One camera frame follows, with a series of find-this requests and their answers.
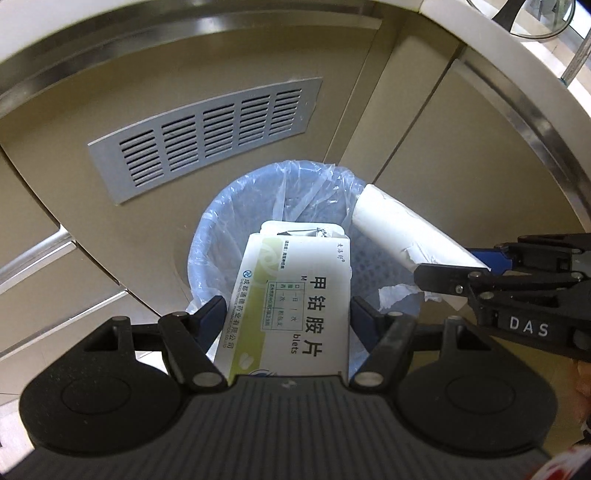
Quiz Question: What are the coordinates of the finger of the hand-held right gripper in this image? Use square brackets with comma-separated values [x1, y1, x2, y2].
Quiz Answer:
[412, 262, 591, 299]
[465, 233, 591, 275]

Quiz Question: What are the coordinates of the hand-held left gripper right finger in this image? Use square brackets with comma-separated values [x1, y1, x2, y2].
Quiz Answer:
[348, 295, 490, 393]

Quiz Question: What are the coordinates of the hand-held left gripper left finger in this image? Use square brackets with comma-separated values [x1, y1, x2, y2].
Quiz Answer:
[85, 295, 229, 394]

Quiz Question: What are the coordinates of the blue plastic trash bin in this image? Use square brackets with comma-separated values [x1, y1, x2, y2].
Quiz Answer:
[187, 160, 455, 384]

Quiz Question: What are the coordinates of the white paper roll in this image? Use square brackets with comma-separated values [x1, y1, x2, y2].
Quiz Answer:
[352, 184, 493, 320]

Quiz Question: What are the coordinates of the white green medicine box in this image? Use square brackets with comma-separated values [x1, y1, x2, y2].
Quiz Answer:
[213, 232, 354, 387]

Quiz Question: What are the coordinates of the clear plastic bin liner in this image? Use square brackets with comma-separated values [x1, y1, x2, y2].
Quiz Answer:
[187, 160, 370, 324]

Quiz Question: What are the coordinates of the person's right hand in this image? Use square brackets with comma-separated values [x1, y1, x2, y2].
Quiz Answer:
[573, 359, 591, 432]

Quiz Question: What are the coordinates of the beige cabinet door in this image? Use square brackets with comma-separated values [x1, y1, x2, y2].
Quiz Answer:
[369, 34, 591, 261]

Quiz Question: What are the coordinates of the red white clothing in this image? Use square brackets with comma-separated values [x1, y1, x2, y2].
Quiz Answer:
[531, 440, 591, 480]

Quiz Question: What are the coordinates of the beige drawer front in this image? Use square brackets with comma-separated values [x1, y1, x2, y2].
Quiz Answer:
[0, 228, 131, 361]

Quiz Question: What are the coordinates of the grey vent grille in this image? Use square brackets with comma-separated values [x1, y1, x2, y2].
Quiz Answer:
[88, 76, 325, 206]

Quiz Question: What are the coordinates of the glass pot lid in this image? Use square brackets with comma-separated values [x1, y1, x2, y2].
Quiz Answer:
[465, 0, 576, 41]

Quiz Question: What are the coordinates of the beige vented cabinet panel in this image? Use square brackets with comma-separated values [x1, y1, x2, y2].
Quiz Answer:
[0, 9, 402, 324]

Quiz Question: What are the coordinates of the metal rail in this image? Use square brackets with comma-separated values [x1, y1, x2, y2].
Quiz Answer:
[560, 31, 591, 87]

